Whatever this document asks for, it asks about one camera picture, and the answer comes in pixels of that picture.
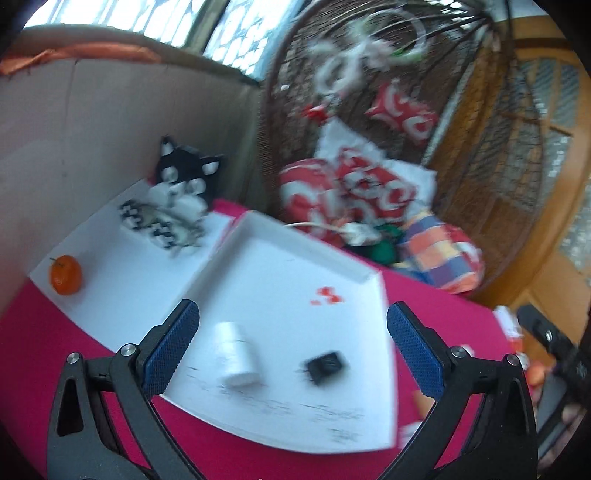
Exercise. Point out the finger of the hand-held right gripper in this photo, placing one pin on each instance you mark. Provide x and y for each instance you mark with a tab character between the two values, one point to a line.
545	332

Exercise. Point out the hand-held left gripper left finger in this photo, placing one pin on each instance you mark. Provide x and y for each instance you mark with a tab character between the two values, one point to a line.
171	346

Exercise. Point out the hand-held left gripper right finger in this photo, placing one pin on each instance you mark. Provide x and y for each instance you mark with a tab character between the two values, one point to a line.
415	355

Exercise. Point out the white shallow tray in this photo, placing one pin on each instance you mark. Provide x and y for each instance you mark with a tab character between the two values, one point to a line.
286	286

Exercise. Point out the small white orange box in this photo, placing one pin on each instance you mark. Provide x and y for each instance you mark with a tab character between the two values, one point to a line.
510	325

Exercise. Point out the white plastic bottle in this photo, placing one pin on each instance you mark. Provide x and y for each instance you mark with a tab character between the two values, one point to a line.
235	355

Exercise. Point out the white paper sheet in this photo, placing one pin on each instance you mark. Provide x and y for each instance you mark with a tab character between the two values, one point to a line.
115	277

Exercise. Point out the small black clip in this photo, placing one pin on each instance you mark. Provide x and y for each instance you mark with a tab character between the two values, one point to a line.
325	367

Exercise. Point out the plaid cushion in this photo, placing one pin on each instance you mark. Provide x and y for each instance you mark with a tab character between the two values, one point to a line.
434	249

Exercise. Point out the green plush toy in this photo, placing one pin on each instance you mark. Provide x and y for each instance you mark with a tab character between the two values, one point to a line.
381	247

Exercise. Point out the wooden door with glass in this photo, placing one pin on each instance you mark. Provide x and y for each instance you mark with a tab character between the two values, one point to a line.
531	184

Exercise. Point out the black white block cat toy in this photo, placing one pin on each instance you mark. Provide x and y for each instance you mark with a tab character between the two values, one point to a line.
184	175

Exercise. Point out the white cushion with red print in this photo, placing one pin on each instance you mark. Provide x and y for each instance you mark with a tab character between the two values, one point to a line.
369	184

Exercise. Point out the round red white cushion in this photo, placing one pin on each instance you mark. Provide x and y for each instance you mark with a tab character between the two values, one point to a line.
300	184

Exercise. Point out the cardboard panel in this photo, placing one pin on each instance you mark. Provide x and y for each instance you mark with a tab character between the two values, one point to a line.
69	138

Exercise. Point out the small red white pillow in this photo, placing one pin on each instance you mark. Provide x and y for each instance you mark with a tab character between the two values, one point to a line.
401	113

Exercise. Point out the small red bow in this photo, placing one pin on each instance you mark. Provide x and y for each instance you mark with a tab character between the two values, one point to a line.
316	111

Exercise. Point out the brown wicker hanging chair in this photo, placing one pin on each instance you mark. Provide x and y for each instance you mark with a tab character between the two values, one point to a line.
286	92

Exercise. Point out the white green hanging ornament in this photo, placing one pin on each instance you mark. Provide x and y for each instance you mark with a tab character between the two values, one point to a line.
337	69

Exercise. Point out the orange cloth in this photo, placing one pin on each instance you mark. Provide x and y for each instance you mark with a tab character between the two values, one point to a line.
92	50

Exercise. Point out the window with lattice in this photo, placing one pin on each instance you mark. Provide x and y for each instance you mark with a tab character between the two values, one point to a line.
231	27

